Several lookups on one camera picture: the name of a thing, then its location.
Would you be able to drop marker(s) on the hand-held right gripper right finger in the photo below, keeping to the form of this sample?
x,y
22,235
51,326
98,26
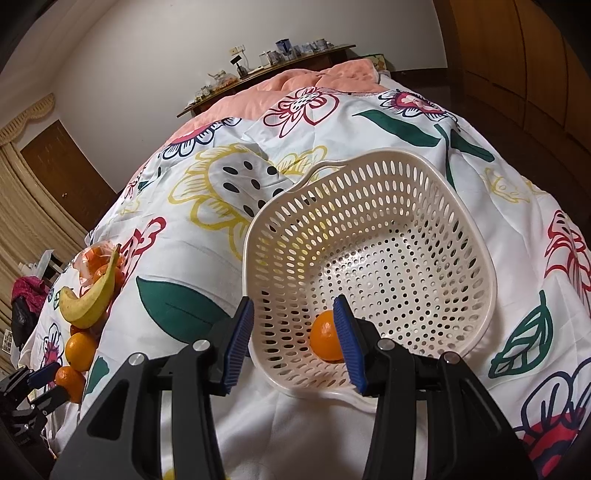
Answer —
x,y
346,344

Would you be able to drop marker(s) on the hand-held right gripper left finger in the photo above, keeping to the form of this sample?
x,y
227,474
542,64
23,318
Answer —
x,y
240,344

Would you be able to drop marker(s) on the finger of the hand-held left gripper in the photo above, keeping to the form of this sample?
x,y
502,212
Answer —
x,y
44,374
51,399

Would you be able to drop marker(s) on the orange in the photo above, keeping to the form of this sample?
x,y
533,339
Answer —
x,y
70,384
323,341
81,350

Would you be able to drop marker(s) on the yellow banana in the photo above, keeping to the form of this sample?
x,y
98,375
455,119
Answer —
x,y
87,307

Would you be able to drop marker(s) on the clear bag of oranges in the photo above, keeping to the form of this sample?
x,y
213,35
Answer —
x,y
92,265

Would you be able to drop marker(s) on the white perforated plastic basket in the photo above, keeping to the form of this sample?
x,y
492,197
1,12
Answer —
x,y
392,221

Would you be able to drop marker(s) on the black bag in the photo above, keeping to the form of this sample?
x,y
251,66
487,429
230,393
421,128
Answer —
x,y
21,318

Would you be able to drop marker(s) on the red cloth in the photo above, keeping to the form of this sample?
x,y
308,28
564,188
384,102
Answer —
x,y
27,288

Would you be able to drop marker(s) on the white floral printed blanket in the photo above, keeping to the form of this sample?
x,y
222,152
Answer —
x,y
184,258

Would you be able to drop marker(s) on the beige curtain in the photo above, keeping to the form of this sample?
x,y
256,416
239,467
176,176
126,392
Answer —
x,y
27,207

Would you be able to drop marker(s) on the brown wooden door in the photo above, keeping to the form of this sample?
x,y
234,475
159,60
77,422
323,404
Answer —
x,y
60,170

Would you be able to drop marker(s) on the pink quilt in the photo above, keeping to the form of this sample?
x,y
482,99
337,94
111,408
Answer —
x,y
277,97

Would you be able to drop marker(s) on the orange snack jar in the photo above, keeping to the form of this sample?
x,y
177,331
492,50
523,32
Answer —
x,y
226,79

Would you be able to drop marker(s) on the small black desk stand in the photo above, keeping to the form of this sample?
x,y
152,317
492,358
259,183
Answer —
x,y
238,64

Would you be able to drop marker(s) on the patterned pillow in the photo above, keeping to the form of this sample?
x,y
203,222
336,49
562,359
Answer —
x,y
376,61

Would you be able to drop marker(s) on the glass pitcher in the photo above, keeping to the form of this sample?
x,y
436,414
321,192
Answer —
x,y
265,57

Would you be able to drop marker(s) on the wooden headboard shelf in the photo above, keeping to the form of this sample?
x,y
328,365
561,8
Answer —
x,y
323,53

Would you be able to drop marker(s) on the cluster of small jars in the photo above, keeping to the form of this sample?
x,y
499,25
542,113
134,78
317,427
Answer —
x,y
314,45

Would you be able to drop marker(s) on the wooden wardrobe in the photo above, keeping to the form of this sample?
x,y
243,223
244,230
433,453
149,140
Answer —
x,y
508,55

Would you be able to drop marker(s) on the white wall socket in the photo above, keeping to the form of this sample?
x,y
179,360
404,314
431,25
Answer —
x,y
237,50

